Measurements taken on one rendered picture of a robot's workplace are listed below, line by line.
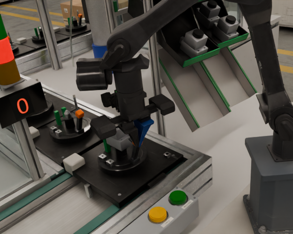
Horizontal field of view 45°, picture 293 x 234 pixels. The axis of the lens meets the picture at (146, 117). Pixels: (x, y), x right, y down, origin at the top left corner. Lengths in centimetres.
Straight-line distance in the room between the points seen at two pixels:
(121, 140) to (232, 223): 35
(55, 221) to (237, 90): 70
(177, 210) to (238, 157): 39
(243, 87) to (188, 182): 43
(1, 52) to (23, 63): 125
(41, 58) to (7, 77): 128
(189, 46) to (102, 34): 88
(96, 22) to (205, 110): 89
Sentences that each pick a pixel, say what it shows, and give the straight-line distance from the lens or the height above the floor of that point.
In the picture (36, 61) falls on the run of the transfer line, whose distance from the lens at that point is 210.
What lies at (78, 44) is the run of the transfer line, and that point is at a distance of 223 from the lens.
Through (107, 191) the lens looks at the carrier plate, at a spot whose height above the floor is 97.
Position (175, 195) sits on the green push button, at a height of 97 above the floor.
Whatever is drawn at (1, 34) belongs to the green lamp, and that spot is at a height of 137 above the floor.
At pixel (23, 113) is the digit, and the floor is 118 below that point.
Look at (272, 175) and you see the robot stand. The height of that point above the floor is 106.
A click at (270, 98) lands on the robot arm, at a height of 121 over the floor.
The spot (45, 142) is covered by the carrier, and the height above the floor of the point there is 97.
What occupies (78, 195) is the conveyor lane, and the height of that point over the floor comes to 92.
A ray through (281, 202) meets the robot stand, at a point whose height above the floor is 97.
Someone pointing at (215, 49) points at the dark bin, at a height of 120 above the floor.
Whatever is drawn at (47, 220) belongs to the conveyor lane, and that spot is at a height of 92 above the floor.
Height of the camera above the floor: 155
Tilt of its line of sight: 30 degrees down
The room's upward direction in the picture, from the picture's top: 7 degrees counter-clockwise
